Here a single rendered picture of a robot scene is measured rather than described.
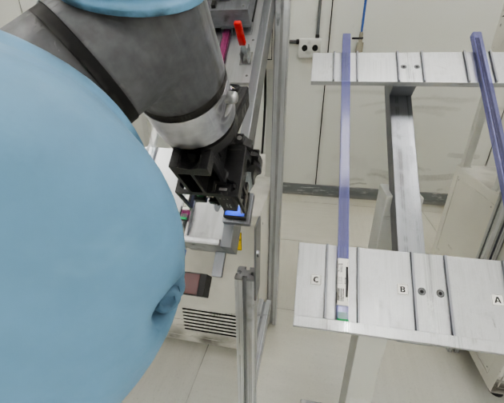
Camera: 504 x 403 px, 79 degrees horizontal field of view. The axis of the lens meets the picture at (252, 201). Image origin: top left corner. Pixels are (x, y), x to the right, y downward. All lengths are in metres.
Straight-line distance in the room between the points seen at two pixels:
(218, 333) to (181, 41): 1.09
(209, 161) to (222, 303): 0.86
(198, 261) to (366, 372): 0.56
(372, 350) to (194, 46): 0.70
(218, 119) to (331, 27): 2.19
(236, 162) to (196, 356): 1.06
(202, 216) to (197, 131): 0.35
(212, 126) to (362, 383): 0.73
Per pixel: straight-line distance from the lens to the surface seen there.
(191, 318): 1.19
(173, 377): 1.28
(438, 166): 2.68
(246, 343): 0.74
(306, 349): 1.34
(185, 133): 0.25
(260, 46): 0.79
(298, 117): 2.44
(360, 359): 0.80
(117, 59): 0.19
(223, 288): 1.05
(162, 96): 0.22
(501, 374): 1.32
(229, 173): 0.33
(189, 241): 0.56
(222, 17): 0.84
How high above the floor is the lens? 1.02
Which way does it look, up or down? 25 degrees down
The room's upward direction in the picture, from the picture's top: straight up
